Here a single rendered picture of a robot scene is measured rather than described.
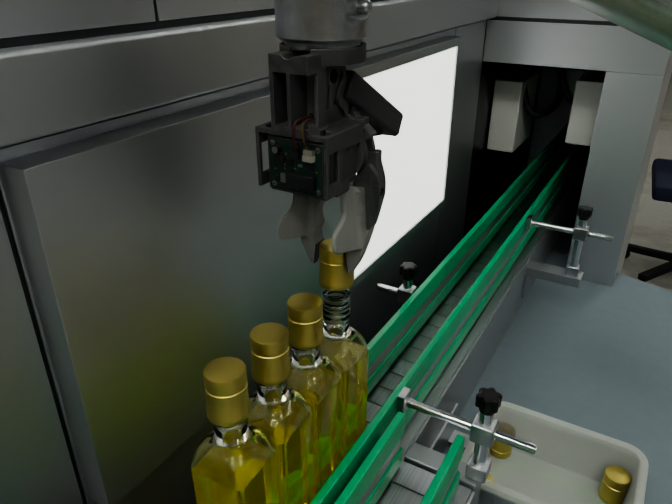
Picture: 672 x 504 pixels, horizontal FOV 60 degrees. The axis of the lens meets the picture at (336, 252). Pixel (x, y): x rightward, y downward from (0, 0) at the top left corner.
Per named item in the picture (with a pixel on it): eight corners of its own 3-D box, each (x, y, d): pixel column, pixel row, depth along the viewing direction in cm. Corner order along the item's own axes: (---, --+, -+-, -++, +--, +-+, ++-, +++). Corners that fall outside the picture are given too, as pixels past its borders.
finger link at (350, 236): (322, 292, 54) (307, 197, 50) (354, 266, 58) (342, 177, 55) (351, 297, 52) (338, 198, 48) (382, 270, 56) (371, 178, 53)
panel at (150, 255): (433, 201, 126) (447, 35, 111) (446, 203, 125) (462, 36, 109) (88, 498, 57) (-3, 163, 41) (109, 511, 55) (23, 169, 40)
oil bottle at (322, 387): (303, 481, 71) (298, 336, 61) (343, 500, 68) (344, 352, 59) (276, 515, 66) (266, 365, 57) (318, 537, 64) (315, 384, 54)
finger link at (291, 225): (263, 269, 56) (270, 183, 52) (298, 246, 61) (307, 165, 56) (289, 281, 55) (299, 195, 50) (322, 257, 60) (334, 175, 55)
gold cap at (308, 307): (300, 325, 59) (298, 287, 57) (330, 335, 57) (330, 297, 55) (280, 343, 56) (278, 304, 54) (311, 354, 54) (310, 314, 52)
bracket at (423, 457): (412, 476, 80) (415, 438, 77) (479, 505, 75) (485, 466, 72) (401, 494, 77) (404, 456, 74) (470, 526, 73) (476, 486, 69)
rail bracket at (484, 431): (402, 433, 77) (407, 357, 72) (529, 484, 70) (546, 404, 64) (392, 448, 75) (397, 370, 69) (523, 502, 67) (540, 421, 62)
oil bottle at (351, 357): (328, 450, 75) (327, 311, 66) (367, 468, 73) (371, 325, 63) (304, 480, 71) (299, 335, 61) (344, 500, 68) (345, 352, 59)
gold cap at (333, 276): (330, 271, 62) (330, 233, 60) (359, 279, 60) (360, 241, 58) (312, 285, 59) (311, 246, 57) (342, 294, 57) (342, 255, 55)
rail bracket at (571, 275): (518, 286, 132) (533, 193, 122) (597, 306, 124) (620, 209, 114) (512, 295, 128) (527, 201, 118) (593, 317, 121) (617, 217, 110)
